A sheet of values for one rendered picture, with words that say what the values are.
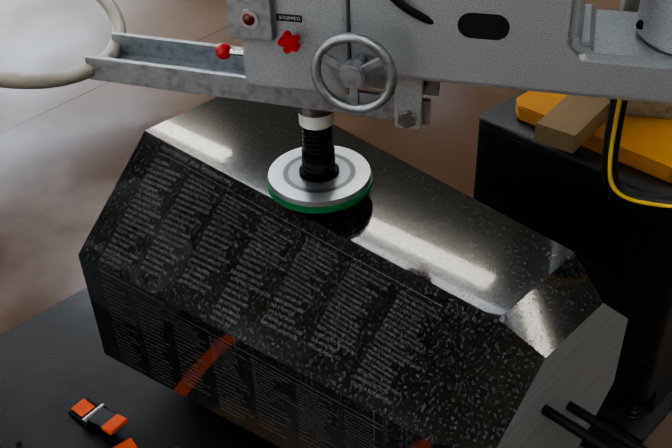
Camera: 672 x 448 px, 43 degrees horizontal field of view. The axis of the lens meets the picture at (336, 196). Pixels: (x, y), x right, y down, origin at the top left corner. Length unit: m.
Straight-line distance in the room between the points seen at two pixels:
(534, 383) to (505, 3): 0.65
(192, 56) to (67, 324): 1.28
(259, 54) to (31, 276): 1.73
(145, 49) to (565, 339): 1.01
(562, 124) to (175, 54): 0.90
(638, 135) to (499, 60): 0.78
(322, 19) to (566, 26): 0.40
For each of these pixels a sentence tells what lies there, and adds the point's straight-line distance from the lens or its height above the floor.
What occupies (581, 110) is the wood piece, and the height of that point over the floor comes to 0.83.
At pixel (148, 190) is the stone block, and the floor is 0.74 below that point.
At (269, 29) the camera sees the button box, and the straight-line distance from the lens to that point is 1.49.
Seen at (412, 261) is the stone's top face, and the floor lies 0.83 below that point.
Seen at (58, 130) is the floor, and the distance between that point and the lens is 3.88.
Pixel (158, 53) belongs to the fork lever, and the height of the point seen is 1.10.
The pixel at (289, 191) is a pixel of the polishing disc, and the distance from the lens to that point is 1.72.
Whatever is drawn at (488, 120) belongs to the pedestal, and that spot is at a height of 0.74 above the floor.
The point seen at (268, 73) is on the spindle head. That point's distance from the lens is 1.55.
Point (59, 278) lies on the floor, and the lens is 3.04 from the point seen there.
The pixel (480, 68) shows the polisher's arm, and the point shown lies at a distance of 1.46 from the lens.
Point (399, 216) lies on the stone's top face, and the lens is 1.74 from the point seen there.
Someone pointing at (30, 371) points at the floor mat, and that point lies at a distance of 2.73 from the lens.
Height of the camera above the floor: 1.87
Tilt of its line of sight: 36 degrees down
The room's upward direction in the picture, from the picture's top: 2 degrees counter-clockwise
